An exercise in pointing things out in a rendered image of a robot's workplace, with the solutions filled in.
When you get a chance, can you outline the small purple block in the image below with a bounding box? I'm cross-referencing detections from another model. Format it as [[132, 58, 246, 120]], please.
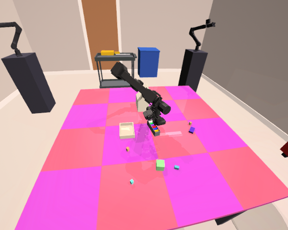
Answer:
[[189, 127, 195, 134]]

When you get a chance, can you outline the light green cube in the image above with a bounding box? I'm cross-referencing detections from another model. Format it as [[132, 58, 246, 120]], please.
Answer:
[[156, 160, 165, 171]]

